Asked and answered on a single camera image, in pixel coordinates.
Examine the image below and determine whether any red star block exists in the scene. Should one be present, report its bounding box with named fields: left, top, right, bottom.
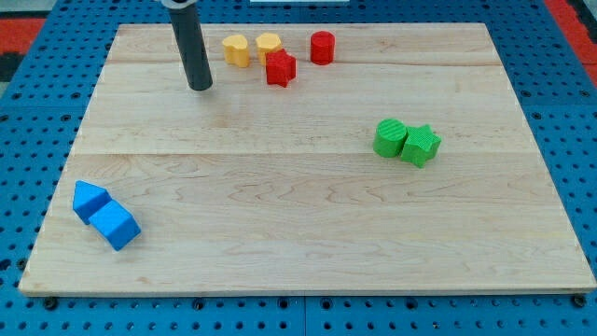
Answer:
left=266, top=49, right=297, bottom=88

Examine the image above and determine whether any yellow hexagon block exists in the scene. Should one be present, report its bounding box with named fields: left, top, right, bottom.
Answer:
left=255, top=33, right=283, bottom=66

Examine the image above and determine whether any blue triangle block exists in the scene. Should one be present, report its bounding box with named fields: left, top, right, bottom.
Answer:
left=72, top=180, right=112, bottom=225

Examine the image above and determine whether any green star block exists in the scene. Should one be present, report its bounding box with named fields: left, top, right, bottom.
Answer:
left=400, top=124, right=441, bottom=168

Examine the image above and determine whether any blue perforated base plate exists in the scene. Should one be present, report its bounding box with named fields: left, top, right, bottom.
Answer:
left=1, top=1, right=596, bottom=335

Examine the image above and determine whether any red cylinder block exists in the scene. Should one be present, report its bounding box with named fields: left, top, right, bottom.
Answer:
left=310, top=31, right=336, bottom=65

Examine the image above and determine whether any blue cube block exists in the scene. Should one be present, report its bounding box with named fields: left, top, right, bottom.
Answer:
left=90, top=200, right=141, bottom=251

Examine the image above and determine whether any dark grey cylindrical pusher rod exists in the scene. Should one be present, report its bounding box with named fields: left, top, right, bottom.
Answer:
left=160, top=0, right=213, bottom=91

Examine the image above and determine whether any yellow heart block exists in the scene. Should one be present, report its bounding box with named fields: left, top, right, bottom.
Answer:
left=222, top=35, right=250, bottom=68

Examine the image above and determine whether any green cylinder block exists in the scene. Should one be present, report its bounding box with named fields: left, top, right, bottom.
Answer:
left=373, top=119, right=408, bottom=158

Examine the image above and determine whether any light wooden board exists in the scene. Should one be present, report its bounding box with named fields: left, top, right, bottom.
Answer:
left=19, top=23, right=596, bottom=297

